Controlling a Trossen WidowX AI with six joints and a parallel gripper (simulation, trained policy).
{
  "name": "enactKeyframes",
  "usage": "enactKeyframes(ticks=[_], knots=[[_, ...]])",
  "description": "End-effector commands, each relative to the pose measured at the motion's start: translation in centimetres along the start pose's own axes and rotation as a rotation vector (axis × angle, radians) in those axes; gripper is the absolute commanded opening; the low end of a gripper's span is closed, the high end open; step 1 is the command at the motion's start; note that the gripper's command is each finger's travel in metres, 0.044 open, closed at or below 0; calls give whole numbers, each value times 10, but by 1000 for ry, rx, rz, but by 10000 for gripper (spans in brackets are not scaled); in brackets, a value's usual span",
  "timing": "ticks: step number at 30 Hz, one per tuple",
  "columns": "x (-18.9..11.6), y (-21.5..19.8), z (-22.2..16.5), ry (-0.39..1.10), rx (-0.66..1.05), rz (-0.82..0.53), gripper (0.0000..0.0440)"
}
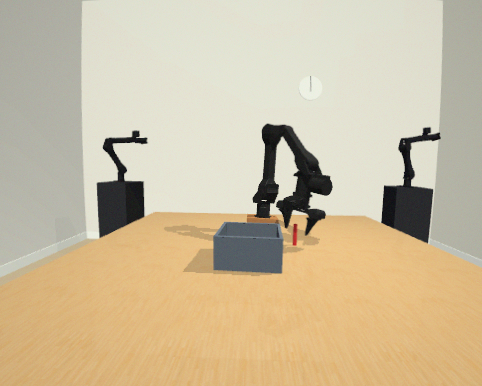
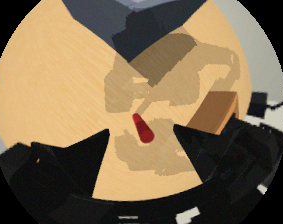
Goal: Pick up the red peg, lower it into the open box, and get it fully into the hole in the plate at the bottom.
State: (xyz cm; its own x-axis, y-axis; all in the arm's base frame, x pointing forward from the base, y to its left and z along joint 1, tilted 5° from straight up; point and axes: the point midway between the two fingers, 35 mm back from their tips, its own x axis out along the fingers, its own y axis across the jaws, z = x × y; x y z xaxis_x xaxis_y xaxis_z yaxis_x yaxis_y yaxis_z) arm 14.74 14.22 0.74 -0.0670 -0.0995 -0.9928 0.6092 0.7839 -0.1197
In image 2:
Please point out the red peg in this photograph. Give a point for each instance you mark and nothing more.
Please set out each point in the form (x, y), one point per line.
(146, 134)

